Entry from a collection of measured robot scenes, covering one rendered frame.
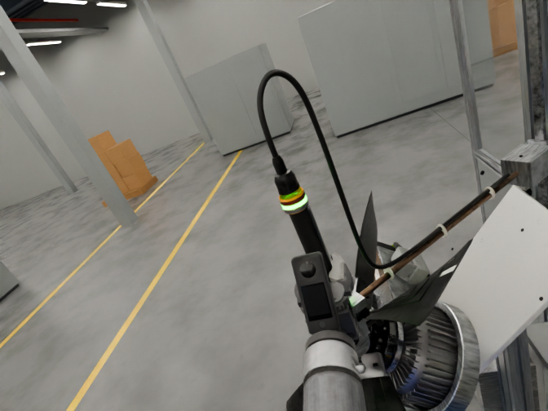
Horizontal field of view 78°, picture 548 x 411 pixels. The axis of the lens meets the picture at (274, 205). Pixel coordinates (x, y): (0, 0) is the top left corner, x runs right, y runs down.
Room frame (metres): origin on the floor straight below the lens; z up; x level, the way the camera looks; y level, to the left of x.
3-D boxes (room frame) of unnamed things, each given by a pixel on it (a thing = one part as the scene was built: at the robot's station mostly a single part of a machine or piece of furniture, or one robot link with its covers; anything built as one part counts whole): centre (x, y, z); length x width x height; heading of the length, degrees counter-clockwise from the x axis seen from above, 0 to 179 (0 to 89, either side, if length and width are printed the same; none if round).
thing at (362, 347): (0.51, -0.04, 1.31); 0.09 x 0.07 x 0.10; 109
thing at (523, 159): (0.71, -0.63, 1.35); 0.10 x 0.07 x 0.08; 109
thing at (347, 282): (0.45, -0.05, 1.46); 0.09 x 0.05 x 0.02; 154
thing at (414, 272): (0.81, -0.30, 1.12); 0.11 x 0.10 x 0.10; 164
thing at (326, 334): (0.40, 0.00, 1.44); 0.12 x 0.08 x 0.09; 164
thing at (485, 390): (0.63, -0.42, 0.73); 0.15 x 0.09 x 0.22; 74
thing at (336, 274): (0.49, -0.06, 1.44); 0.09 x 0.03 x 0.06; 154
